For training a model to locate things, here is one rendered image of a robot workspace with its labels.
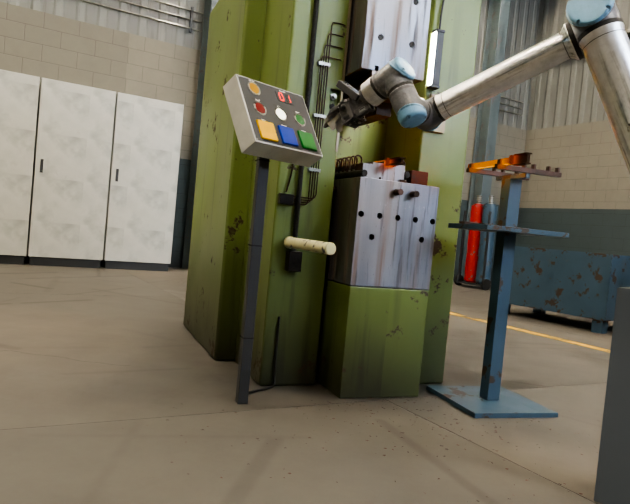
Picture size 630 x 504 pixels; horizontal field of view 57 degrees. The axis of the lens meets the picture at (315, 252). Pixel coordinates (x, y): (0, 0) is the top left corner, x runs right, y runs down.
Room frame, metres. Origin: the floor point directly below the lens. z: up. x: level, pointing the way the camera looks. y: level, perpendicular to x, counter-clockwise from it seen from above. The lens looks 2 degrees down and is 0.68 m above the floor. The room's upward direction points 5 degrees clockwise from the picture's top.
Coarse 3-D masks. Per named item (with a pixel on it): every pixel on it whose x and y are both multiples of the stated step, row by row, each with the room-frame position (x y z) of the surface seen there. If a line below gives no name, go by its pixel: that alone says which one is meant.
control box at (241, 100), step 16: (240, 80) 2.07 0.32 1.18; (240, 96) 2.04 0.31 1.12; (256, 96) 2.09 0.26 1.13; (272, 96) 2.16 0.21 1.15; (240, 112) 2.03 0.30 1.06; (256, 112) 2.05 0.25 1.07; (272, 112) 2.12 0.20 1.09; (288, 112) 2.19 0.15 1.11; (304, 112) 2.27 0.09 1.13; (240, 128) 2.03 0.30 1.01; (256, 128) 2.01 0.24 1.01; (304, 128) 2.22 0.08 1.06; (240, 144) 2.02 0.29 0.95; (256, 144) 1.99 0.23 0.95; (272, 144) 2.03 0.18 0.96; (288, 160) 2.16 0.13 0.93; (304, 160) 2.20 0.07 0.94
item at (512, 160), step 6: (510, 156) 2.32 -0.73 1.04; (516, 156) 2.31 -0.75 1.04; (522, 156) 2.27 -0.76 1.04; (528, 156) 2.24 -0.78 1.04; (480, 162) 2.54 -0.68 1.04; (486, 162) 2.50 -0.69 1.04; (492, 162) 2.45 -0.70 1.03; (504, 162) 2.37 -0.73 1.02; (510, 162) 2.32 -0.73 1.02; (516, 162) 2.31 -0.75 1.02; (522, 162) 2.27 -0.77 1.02; (528, 162) 2.25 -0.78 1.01; (480, 168) 2.58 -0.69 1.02
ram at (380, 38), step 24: (360, 0) 2.50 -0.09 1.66; (384, 0) 2.46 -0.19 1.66; (408, 0) 2.50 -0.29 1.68; (360, 24) 2.48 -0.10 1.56; (384, 24) 2.46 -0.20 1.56; (408, 24) 2.51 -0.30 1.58; (360, 48) 2.46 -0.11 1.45; (384, 48) 2.47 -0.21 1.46; (408, 48) 2.51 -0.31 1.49; (360, 72) 2.50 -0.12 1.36
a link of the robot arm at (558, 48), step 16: (560, 32) 1.76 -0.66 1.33; (528, 48) 1.81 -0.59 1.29; (544, 48) 1.77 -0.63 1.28; (560, 48) 1.74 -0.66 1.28; (576, 48) 1.72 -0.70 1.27; (512, 64) 1.82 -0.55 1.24; (528, 64) 1.79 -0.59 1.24; (544, 64) 1.78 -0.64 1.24; (480, 80) 1.87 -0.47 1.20; (496, 80) 1.84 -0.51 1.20; (512, 80) 1.83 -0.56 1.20; (448, 96) 1.92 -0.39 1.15; (464, 96) 1.90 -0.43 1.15; (480, 96) 1.88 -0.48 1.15; (432, 112) 1.95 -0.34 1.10; (448, 112) 1.94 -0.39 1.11; (432, 128) 2.02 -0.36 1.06
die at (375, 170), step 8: (352, 168) 2.54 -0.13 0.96; (360, 168) 2.47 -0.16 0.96; (368, 168) 2.46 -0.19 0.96; (376, 168) 2.47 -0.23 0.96; (384, 168) 2.49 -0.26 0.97; (392, 168) 2.50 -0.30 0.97; (400, 168) 2.52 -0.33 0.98; (368, 176) 2.46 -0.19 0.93; (376, 176) 2.48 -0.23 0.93; (384, 176) 2.49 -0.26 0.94; (392, 176) 2.50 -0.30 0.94; (400, 176) 2.52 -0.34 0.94
